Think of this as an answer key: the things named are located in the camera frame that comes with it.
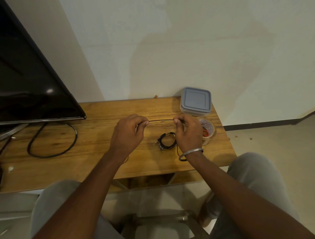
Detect silver bracelet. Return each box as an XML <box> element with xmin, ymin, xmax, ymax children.
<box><xmin>178</xmin><ymin>147</ymin><xmax>204</xmax><ymax>162</ymax></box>

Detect person's right leg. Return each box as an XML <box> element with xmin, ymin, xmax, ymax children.
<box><xmin>205</xmin><ymin>152</ymin><xmax>300</xmax><ymax>239</ymax></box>

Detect black audio cable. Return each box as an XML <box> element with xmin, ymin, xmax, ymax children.
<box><xmin>155</xmin><ymin>132</ymin><xmax>178</xmax><ymax>151</ymax></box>

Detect person's left hand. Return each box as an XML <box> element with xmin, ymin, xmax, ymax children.
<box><xmin>108</xmin><ymin>114</ymin><xmax>150</xmax><ymax>163</ymax></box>

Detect grey lidded plastic container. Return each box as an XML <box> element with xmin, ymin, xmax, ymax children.
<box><xmin>180</xmin><ymin>87</ymin><xmax>212</xmax><ymax>117</ymax></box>

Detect thick black looped cable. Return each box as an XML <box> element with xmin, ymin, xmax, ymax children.
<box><xmin>27</xmin><ymin>122</ymin><xmax>78</xmax><ymax>159</ymax></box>

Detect black earphones yellow tips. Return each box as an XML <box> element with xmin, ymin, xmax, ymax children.
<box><xmin>123</xmin><ymin>119</ymin><xmax>188</xmax><ymax>164</ymax></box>

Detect person's left leg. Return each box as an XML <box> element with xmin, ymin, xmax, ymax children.
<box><xmin>31</xmin><ymin>180</ymin><xmax>123</xmax><ymax>239</ymax></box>

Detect black television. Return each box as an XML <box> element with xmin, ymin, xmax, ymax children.
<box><xmin>0</xmin><ymin>0</ymin><xmax>87</xmax><ymax>125</ymax></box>

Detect person's right hand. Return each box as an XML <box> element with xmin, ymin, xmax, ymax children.
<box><xmin>173</xmin><ymin>114</ymin><xmax>203</xmax><ymax>154</ymax></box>

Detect person's leg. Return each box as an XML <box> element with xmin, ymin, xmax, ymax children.
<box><xmin>205</xmin><ymin>152</ymin><xmax>300</xmax><ymax>239</ymax></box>
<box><xmin>31</xmin><ymin>180</ymin><xmax>123</xmax><ymax>239</ymax></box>

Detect silver television stand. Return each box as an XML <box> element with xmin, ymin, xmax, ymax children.
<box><xmin>0</xmin><ymin>123</ymin><xmax>29</xmax><ymax>141</ymax></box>

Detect person's right forearm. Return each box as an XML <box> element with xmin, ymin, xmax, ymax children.
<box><xmin>184</xmin><ymin>151</ymin><xmax>315</xmax><ymax>239</ymax></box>

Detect brown packing tape roll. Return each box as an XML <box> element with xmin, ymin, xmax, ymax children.
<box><xmin>198</xmin><ymin>117</ymin><xmax>215</xmax><ymax>146</ymax></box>

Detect person's left forearm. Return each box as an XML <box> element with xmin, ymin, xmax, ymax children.
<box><xmin>32</xmin><ymin>152</ymin><xmax>126</xmax><ymax>239</ymax></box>

